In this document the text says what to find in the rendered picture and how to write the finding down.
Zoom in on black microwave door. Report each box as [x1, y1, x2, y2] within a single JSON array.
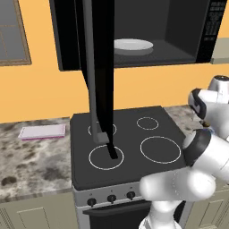
[[73, 0, 125, 161]]

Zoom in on white round microwave turntable plate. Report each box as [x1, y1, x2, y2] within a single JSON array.
[[114, 38, 155, 56]]

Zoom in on white rectangular plate purple edge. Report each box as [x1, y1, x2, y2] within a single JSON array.
[[17, 123, 67, 141]]

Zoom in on black microwave oven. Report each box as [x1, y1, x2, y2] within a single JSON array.
[[48, 0, 228, 72]]

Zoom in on black hob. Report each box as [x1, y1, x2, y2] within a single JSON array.
[[69, 105, 192, 191]]

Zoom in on black oven knob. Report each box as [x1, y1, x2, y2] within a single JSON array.
[[106, 193, 118, 205], [86, 197, 98, 208], [125, 191, 137, 201]]

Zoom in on silver oven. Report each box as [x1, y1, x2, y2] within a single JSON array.
[[72, 180, 195, 229]]

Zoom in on beige base cupboard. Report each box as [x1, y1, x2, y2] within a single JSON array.
[[0, 191, 79, 229], [182, 181, 229, 229]]

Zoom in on wooden framed window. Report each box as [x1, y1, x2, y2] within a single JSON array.
[[0, 0, 32, 67]]

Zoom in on black oven door handle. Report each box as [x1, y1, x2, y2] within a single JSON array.
[[82, 200, 154, 216]]

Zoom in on beige wall cupboard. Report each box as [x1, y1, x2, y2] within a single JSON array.
[[209, 37, 229, 65]]

